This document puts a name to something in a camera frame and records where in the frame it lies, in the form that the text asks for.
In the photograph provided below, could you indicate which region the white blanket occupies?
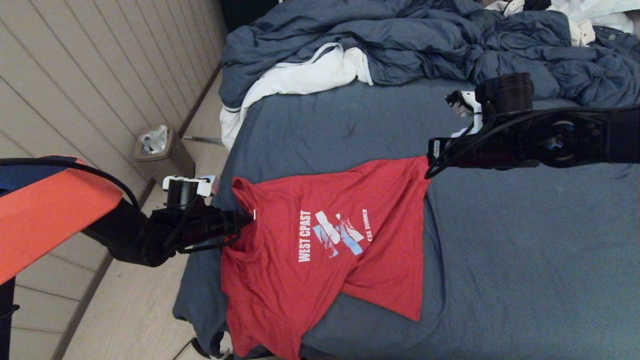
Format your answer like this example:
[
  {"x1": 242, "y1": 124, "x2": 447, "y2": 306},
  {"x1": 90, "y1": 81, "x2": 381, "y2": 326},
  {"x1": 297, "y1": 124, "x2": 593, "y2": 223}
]
[{"x1": 219, "y1": 42, "x2": 374, "y2": 151}]

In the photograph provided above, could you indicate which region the white crumpled garment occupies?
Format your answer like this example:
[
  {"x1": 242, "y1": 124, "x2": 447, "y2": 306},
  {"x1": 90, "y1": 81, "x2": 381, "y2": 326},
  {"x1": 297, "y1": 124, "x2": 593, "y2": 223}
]
[{"x1": 484, "y1": 0, "x2": 637, "y2": 48}]

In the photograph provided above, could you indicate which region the brown trash bin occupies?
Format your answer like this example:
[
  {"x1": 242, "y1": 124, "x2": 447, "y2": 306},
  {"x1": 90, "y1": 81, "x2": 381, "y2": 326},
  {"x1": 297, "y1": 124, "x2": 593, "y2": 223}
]
[{"x1": 132, "y1": 124, "x2": 196, "y2": 187}]

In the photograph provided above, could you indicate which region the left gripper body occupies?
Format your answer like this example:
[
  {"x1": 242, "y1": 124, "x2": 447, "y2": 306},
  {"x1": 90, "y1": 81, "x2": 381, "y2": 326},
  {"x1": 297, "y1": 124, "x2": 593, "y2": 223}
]
[{"x1": 192, "y1": 208, "x2": 243, "y2": 249}]

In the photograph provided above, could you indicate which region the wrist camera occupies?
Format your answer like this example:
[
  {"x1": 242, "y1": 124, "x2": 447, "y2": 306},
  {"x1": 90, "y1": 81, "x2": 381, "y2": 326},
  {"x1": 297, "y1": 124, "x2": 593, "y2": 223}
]
[
  {"x1": 445, "y1": 89, "x2": 485, "y2": 139},
  {"x1": 162, "y1": 174, "x2": 220, "y2": 198}
]

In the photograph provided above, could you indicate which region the blue crumpled duvet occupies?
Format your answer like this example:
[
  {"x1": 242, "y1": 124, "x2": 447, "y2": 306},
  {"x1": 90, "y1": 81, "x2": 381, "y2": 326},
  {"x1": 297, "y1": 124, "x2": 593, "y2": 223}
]
[{"x1": 218, "y1": 0, "x2": 640, "y2": 109}]

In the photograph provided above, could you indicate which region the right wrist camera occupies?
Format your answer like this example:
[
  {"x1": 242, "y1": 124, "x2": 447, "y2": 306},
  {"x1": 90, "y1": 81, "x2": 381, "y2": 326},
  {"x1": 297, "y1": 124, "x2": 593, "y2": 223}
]
[{"x1": 445, "y1": 89, "x2": 485, "y2": 139}]

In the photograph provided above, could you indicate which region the red printed t-shirt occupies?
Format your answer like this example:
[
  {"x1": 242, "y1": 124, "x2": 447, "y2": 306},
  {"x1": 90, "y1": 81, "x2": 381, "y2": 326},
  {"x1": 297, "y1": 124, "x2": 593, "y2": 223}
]
[{"x1": 220, "y1": 155, "x2": 432, "y2": 360}]

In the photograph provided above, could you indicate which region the white plastic bin bag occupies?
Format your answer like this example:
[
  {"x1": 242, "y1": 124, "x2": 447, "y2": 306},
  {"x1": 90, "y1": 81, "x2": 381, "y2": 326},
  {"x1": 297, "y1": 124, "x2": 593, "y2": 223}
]
[{"x1": 138, "y1": 125, "x2": 169, "y2": 155}]

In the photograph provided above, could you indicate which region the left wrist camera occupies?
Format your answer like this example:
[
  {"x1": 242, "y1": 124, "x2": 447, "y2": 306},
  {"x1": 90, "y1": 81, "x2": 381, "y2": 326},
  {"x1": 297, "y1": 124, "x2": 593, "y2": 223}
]
[{"x1": 162, "y1": 174, "x2": 220, "y2": 198}]

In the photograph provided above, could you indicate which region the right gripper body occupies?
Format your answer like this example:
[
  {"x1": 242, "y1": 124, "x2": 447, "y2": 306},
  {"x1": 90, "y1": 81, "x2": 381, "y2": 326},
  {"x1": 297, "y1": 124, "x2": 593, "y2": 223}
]
[{"x1": 427, "y1": 134, "x2": 504, "y2": 171}]

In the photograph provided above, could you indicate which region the bed with blue sheet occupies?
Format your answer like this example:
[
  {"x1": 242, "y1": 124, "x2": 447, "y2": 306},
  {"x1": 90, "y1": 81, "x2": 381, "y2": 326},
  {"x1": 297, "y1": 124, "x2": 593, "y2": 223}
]
[{"x1": 172, "y1": 76, "x2": 640, "y2": 360}]

